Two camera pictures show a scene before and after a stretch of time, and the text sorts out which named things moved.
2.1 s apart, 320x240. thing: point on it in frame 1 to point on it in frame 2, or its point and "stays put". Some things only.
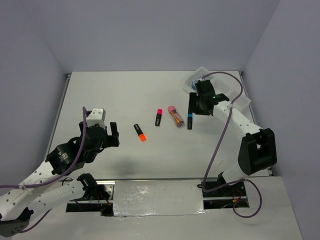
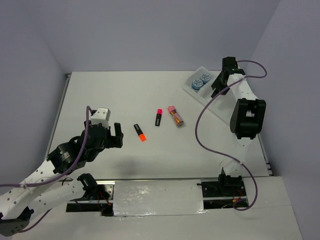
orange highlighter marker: [140, 133] stays put
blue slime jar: [206, 77] stays put
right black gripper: [193, 97] to [216, 84]
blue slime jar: [193, 85] stays put
